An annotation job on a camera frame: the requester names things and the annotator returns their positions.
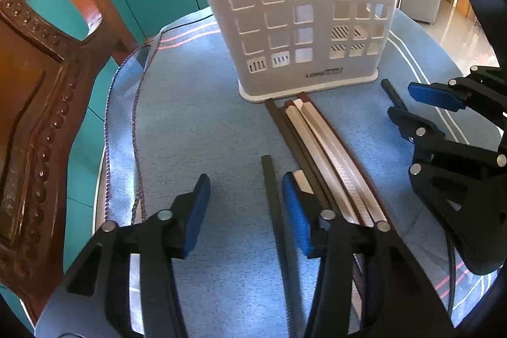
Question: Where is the black chopstick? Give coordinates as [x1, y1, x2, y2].
[381, 79, 407, 111]
[261, 155, 303, 337]

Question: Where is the blue striped cloth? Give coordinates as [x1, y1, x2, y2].
[35, 7, 504, 338]

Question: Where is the dark brown chopstick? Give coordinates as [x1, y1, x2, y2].
[264, 97, 336, 212]

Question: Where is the carved wooden chair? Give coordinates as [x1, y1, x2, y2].
[1, 0, 138, 321]

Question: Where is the black cable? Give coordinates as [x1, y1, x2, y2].
[445, 232, 456, 319]

